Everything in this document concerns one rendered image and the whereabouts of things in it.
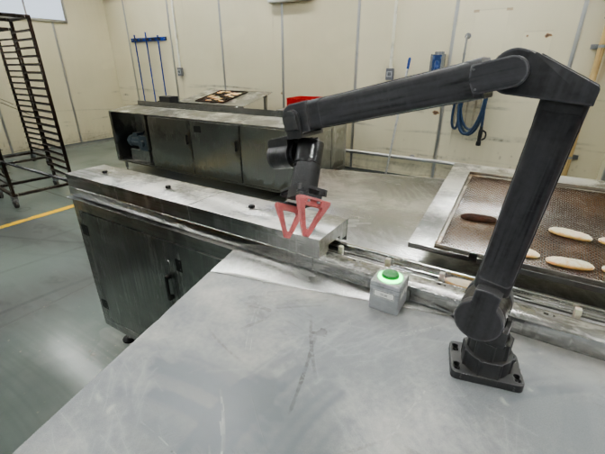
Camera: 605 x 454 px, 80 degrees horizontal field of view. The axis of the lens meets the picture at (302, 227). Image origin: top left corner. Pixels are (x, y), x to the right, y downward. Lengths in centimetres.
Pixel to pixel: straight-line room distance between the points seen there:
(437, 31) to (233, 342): 426
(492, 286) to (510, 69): 33
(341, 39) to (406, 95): 445
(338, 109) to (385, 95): 9
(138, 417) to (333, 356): 35
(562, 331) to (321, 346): 48
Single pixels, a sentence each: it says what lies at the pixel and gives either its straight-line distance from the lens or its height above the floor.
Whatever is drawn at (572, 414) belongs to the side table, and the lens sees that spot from 80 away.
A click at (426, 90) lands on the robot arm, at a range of 63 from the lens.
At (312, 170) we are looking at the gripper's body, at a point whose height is 115.
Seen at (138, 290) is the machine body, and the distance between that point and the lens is 176.
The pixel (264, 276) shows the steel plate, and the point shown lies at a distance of 100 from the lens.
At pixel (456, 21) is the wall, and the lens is 465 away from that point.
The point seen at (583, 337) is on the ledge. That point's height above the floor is 86.
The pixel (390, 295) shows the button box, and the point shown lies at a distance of 85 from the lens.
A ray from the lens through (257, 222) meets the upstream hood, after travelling 108.
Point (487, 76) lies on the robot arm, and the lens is 58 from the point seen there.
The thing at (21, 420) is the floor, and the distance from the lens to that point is 206.
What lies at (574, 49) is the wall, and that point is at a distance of 455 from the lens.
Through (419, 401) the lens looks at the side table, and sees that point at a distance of 71.
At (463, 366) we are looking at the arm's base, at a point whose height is 84.
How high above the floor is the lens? 134
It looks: 24 degrees down
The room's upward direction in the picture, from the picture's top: straight up
